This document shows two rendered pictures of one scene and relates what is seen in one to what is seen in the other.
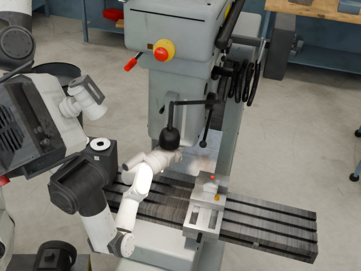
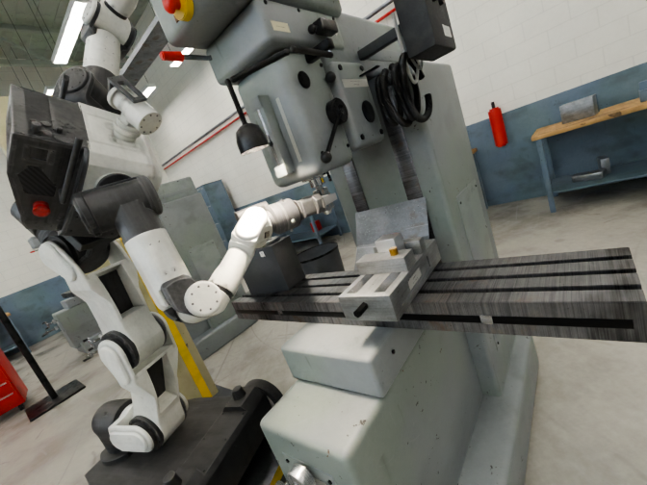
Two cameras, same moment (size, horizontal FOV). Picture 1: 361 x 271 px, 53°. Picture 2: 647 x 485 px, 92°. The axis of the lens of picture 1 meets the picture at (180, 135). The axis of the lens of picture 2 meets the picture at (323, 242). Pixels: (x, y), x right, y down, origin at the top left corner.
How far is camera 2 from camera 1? 1.02 m
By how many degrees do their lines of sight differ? 37
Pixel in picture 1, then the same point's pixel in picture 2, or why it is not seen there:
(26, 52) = (79, 83)
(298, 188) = not seen: outside the picture
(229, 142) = (441, 209)
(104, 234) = (151, 270)
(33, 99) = (61, 109)
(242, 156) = not seen: hidden behind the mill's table
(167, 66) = (233, 58)
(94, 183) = (125, 191)
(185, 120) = (290, 131)
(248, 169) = not seen: hidden behind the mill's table
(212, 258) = (498, 421)
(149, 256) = (319, 369)
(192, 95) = (279, 86)
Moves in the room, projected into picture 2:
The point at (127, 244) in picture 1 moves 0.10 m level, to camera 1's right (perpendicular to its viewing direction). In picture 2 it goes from (197, 294) to (230, 288)
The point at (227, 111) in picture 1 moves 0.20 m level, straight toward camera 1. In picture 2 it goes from (417, 163) to (398, 174)
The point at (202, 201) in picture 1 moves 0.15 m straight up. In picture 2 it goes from (372, 263) to (353, 211)
